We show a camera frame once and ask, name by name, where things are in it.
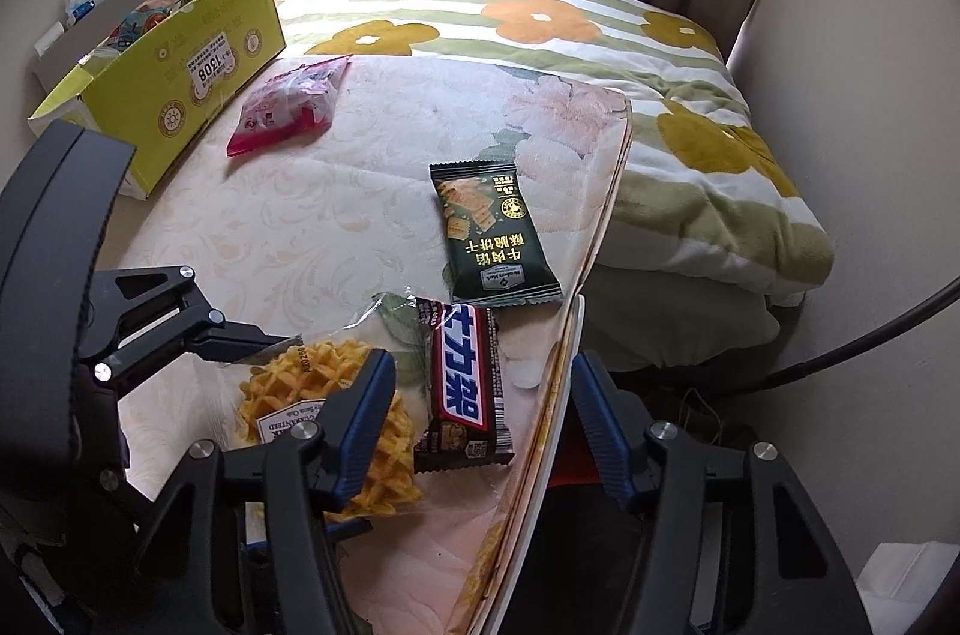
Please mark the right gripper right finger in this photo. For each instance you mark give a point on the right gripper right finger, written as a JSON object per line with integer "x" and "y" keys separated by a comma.
{"x": 780, "y": 570}

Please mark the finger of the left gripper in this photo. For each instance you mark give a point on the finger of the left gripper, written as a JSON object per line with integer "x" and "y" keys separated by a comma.
{"x": 141, "y": 320}

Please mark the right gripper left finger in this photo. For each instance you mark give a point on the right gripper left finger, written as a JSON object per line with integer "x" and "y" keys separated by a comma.
{"x": 236, "y": 541}

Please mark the waffle cookie pack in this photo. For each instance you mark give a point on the waffle cookie pack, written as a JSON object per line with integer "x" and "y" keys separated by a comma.
{"x": 363, "y": 388}

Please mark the snickers chocolate bar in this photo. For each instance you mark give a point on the snickers chocolate bar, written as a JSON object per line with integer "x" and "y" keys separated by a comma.
{"x": 466, "y": 424}

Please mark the small pink candy bag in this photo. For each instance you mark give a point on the small pink candy bag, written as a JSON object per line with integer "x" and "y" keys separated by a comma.
{"x": 298, "y": 101}

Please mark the blue white snack bag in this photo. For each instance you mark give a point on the blue white snack bag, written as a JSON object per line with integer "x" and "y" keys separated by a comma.
{"x": 138, "y": 22}

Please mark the dark green biscuit pack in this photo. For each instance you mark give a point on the dark green biscuit pack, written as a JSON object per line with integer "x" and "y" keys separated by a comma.
{"x": 495, "y": 257}

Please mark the yellow-green cardboard box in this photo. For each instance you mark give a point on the yellow-green cardboard box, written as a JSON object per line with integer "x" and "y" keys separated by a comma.
{"x": 162, "y": 92}

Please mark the tissue pack on headboard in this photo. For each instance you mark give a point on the tissue pack on headboard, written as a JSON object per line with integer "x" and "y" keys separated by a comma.
{"x": 77, "y": 9}

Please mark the black clothes rack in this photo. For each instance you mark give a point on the black clothes rack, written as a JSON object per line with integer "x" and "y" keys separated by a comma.
{"x": 867, "y": 342}

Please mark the floral striped quilt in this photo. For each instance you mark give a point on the floral striped quilt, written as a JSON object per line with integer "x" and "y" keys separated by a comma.
{"x": 701, "y": 193}

